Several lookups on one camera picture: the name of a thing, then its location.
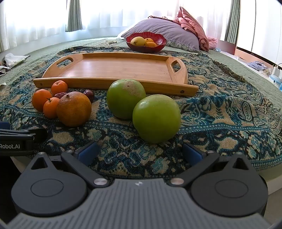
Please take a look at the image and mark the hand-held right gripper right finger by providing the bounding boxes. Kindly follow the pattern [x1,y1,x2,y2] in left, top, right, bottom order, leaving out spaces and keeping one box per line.
[167,143,260,188]

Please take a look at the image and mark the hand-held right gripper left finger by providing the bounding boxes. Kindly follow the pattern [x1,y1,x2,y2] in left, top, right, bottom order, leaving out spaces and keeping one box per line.
[21,141,111,189]

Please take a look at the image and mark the small tangerine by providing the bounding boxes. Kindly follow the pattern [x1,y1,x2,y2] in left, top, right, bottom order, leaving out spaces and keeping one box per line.
[51,80,68,97]
[32,89,53,112]
[43,97,60,119]

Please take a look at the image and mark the large brownish orange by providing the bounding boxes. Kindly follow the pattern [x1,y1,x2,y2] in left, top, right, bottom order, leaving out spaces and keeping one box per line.
[56,92,92,127]

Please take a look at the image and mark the smooth green apple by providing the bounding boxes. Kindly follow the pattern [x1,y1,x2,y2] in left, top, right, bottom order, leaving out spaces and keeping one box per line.
[132,94,182,144]

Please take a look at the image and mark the green apple with brown patch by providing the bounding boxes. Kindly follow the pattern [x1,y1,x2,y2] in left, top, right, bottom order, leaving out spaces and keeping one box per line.
[107,79,147,120]

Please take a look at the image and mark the wooden tray with handles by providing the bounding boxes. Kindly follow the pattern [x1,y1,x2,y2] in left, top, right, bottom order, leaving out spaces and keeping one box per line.
[33,52,199,97]

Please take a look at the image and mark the blue paisley blanket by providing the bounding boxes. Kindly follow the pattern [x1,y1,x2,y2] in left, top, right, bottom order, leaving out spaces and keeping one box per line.
[0,45,282,179]

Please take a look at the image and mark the white plastic bag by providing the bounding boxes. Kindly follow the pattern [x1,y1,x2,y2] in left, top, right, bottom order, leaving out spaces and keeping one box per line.
[3,53,31,69]

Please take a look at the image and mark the light purple cloth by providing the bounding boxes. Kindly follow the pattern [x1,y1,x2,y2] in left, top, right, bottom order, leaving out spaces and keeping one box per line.
[247,61,268,71]

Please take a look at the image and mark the red bowl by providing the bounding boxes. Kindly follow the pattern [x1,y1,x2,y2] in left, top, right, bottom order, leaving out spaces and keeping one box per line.
[125,32,167,53]

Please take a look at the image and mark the white pillow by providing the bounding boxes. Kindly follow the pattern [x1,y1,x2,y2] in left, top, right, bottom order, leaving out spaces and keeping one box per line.
[117,27,133,40]

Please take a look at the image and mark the green curtain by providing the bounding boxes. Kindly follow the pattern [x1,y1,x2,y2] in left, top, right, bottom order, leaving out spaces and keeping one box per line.
[65,0,83,32]
[225,0,241,44]

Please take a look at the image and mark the pink duvet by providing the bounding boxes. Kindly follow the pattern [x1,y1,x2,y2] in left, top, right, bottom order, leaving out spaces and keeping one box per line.
[173,7,218,52]

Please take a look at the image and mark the purple pillow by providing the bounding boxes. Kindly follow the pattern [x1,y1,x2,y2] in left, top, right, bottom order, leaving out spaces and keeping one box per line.
[121,19,201,53]

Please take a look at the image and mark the white sheer curtain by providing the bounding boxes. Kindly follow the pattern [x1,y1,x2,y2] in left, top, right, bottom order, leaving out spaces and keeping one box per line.
[0,0,232,52]

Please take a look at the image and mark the wooden bed frame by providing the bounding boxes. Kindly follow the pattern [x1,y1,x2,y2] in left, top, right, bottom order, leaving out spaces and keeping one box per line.
[218,40,238,55]

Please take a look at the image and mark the white bag with handles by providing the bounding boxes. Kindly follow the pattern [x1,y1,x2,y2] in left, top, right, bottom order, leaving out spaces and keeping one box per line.
[270,63,282,79]

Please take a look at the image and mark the brown strap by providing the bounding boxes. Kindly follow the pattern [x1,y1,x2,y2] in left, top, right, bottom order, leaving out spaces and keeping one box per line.
[148,15,175,23]

